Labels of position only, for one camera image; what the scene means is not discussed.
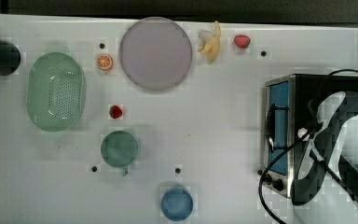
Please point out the small red toy strawberry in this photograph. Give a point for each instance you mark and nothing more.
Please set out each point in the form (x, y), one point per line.
(115, 112)

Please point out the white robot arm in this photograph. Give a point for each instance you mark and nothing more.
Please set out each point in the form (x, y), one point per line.
(332, 150)

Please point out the orange slice toy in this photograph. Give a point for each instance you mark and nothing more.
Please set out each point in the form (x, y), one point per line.
(105, 62)

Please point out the green metal cup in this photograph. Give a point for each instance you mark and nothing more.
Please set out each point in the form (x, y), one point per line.
(120, 149)

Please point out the pink toy strawberry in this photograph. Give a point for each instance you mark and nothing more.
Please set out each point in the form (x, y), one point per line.
(242, 41)

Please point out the blue bowl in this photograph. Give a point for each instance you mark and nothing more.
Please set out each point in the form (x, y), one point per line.
(177, 204)

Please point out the peeled toy banana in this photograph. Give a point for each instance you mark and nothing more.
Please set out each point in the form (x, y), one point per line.
(210, 42)

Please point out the green perforated colander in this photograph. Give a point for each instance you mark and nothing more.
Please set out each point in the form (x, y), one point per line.
(56, 92)

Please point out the round grey plate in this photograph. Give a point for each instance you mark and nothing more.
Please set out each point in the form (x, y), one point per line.
(156, 54)

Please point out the black toaster oven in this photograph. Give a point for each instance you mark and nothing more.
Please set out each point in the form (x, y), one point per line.
(291, 110)

